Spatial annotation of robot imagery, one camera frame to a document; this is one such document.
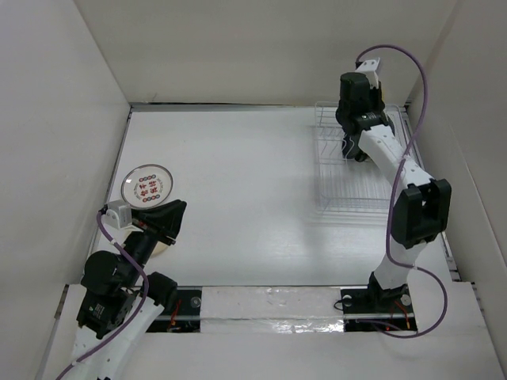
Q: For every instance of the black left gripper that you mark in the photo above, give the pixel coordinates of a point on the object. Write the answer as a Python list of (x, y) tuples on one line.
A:
[(160, 220)]

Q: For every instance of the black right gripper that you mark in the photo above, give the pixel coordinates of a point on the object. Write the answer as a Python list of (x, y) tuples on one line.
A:
[(377, 94)]

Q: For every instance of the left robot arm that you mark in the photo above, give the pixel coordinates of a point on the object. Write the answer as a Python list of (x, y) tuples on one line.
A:
[(122, 300)]

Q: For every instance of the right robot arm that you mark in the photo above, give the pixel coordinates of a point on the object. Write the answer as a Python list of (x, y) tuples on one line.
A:
[(419, 204)]

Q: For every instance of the white plate with red characters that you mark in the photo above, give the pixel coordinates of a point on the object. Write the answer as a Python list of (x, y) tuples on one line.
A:
[(146, 186)]

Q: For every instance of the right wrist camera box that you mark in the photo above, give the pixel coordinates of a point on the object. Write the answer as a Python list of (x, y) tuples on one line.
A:
[(370, 68)]

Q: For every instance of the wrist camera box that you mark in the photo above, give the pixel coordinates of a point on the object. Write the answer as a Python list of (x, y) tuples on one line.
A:
[(370, 68), (117, 214)]

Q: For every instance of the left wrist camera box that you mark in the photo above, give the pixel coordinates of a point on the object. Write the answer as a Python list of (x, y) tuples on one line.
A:
[(117, 214)]

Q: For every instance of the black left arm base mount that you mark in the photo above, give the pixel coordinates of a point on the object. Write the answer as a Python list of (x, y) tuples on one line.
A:
[(184, 316)]

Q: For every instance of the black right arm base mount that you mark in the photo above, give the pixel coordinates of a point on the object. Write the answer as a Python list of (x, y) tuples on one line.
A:
[(370, 308)]

